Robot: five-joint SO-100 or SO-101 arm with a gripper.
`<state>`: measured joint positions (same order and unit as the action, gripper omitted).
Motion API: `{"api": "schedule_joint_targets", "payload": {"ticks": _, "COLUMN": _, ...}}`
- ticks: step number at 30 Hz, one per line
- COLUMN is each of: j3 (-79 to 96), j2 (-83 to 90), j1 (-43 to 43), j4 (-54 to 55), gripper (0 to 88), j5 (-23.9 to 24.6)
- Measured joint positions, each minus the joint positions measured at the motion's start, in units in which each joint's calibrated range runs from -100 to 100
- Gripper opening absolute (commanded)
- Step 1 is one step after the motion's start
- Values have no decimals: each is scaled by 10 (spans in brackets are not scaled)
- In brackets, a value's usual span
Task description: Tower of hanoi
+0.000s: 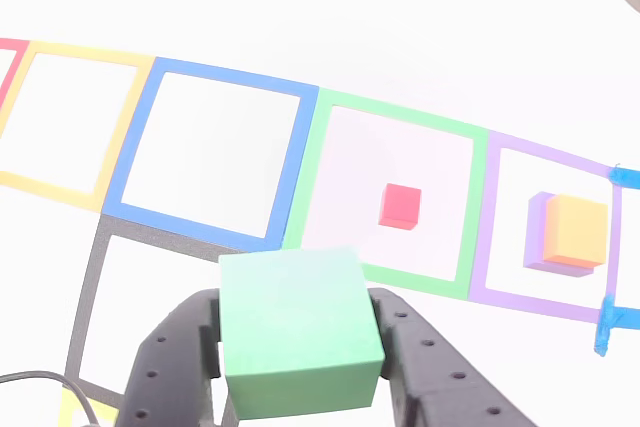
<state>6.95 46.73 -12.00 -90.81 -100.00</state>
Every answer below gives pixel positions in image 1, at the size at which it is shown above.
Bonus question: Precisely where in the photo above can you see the green cube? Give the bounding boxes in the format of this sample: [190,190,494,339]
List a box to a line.
[218,246,386,421]

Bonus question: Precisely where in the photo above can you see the large purple cube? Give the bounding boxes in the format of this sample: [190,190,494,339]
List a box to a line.
[523,190,596,278]

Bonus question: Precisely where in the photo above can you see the small red cube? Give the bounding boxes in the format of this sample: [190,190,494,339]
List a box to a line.
[378,183,423,232]

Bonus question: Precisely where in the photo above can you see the orange cube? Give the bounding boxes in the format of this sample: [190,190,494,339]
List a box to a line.
[542,193,610,269]

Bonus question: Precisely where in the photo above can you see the blue tape strip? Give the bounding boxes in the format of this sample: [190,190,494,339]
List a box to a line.
[593,294,640,358]
[607,164,640,189]

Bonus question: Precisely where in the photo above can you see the yellow square frame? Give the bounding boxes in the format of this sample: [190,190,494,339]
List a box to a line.
[56,385,121,427]

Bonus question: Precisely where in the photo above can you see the black square frame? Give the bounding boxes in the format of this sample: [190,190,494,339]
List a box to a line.
[64,213,251,427]

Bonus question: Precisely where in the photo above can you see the black camera cable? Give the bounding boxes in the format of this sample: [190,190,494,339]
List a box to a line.
[0,370,101,427]

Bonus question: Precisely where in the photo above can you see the green square frame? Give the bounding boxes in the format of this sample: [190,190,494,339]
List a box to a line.
[282,87,490,302]

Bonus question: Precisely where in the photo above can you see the purple square frame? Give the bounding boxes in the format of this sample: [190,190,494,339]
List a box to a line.
[468,130,624,325]

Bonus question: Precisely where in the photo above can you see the orange square frame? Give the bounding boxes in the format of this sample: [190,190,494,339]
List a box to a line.
[0,40,156,213]

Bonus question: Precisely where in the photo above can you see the red square frame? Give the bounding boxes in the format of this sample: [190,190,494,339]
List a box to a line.
[0,37,31,111]

